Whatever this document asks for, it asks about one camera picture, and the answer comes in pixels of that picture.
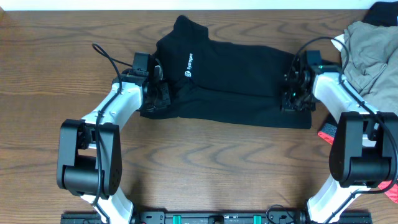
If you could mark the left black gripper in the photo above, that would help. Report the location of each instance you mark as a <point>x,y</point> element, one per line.
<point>160,97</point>

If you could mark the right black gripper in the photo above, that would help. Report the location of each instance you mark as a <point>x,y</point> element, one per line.
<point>290,93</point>

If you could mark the black logo shirt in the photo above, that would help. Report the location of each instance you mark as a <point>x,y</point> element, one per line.
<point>222,81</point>

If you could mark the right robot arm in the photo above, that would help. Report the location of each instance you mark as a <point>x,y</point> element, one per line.
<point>363,156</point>

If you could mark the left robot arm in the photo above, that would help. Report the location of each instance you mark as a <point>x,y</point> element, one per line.
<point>89,154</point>

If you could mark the white paper piece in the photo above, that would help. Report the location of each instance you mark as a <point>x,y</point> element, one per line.
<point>338,42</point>

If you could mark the grey beige garment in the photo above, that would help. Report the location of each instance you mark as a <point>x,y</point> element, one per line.
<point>372,66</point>

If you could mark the black garment at corner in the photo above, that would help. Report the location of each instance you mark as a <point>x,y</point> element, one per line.
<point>382,14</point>

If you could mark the red grey garment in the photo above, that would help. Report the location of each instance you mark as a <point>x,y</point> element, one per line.
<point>327,132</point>

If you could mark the black mounting rail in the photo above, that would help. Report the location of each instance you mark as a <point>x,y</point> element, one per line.
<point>272,216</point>

